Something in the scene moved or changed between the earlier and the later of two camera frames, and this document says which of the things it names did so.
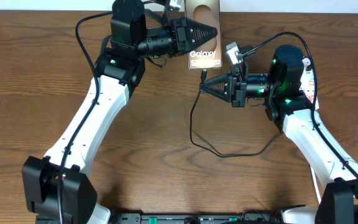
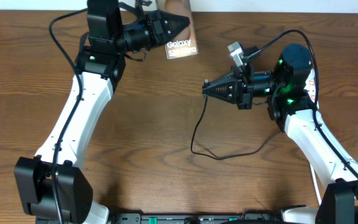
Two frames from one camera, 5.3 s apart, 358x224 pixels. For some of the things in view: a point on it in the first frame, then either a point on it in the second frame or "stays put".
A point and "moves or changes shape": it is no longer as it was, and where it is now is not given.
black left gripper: (185, 34) → (160, 25)
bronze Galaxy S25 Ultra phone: (208, 56) moves or changes shape
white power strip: (307, 84) stays put
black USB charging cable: (203, 78) → (206, 88)
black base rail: (200, 218) stays put
